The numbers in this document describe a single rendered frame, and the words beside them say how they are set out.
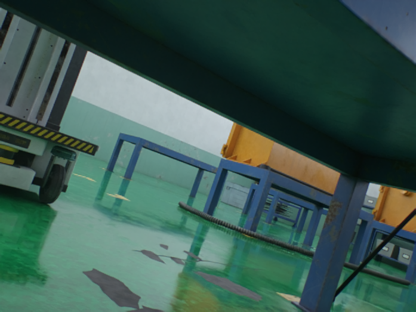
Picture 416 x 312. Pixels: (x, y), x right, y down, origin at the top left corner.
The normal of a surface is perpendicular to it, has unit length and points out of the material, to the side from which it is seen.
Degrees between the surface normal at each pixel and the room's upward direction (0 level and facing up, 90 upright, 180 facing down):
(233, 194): 90
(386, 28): 90
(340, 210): 90
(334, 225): 90
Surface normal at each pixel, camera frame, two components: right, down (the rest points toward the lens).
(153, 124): 0.56, 0.14
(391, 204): -0.76, -0.31
